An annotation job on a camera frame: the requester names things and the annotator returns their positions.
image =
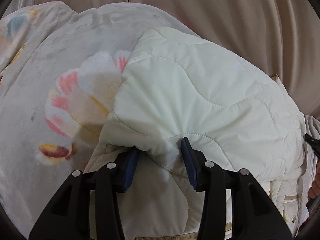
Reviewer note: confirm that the person's right hand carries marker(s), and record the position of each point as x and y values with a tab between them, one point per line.
314	190

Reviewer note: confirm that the cream quilted jacket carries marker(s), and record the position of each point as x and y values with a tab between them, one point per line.
177	85

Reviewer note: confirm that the grey floral fleece blanket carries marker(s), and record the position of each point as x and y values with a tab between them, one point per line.
60	71

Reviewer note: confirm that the beige draped curtain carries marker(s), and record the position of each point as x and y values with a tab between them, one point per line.
278	36

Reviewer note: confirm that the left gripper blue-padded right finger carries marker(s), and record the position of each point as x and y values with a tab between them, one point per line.
194	162

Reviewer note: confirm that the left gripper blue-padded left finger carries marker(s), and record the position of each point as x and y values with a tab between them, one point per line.
126	165

